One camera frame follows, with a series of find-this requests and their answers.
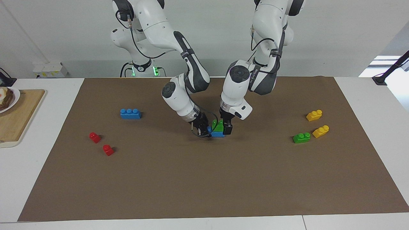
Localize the white plate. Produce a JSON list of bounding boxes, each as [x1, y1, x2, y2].
[[0, 87, 20, 114]]

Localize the black right arm base cables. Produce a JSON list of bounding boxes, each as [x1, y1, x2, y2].
[[120, 62, 134, 78]]

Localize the green brick with white stickers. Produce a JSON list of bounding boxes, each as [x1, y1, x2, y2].
[[293, 132, 311, 144]]

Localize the small black device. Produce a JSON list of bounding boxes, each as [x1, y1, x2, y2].
[[0, 68, 17, 87]]

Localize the yellow two-stud brick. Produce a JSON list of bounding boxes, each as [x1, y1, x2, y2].
[[306, 110, 323, 122], [313, 125, 330, 138]]

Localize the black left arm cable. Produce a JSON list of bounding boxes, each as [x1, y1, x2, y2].
[[250, 27, 283, 69]]

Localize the white power strip box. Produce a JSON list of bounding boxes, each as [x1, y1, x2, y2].
[[33, 62, 68, 78]]

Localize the black camera stand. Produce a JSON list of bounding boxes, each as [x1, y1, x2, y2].
[[372, 50, 409, 86]]

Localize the brown paper table mat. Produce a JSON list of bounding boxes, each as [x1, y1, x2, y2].
[[18, 76, 409, 222]]

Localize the brown toast with egg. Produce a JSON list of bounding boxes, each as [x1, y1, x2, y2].
[[0, 88, 15, 111]]

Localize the wooden cutting board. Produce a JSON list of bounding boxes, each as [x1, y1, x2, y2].
[[0, 89, 46, 148]]

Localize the blue three-stud brick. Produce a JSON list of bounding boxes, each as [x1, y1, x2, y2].
[[207, 126, 225, 138], [120, 109, 141, 120]]

